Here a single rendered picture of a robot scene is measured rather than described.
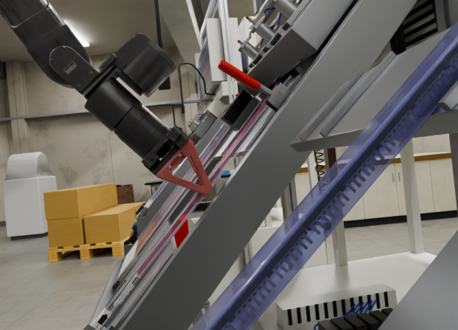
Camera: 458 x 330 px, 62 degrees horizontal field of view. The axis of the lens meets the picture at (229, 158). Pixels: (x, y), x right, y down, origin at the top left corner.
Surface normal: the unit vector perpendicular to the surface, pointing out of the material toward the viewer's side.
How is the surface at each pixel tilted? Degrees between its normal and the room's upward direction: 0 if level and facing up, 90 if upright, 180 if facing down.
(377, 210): 90
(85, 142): 90
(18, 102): 90
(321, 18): 90
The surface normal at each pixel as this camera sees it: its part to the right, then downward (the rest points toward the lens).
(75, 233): -0.11, 0.00
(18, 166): 0.00, -0.18
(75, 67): 0.27, 0.11
